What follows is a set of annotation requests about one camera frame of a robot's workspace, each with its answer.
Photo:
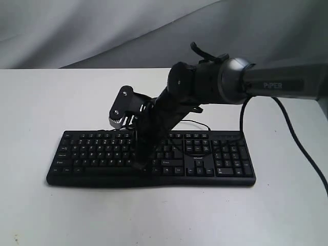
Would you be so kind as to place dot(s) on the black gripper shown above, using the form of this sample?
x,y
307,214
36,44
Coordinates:
x,y
154,122

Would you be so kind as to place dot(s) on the grey backdrop cloth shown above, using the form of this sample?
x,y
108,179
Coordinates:
x,y
154,34

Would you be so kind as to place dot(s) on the black acer keyboard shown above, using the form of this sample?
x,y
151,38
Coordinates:
x,y
104,159

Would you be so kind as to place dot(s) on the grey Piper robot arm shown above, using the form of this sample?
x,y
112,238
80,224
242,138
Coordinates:
x,y
223,80

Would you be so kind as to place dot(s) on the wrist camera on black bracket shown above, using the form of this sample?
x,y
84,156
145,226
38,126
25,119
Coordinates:
x,y
127,104

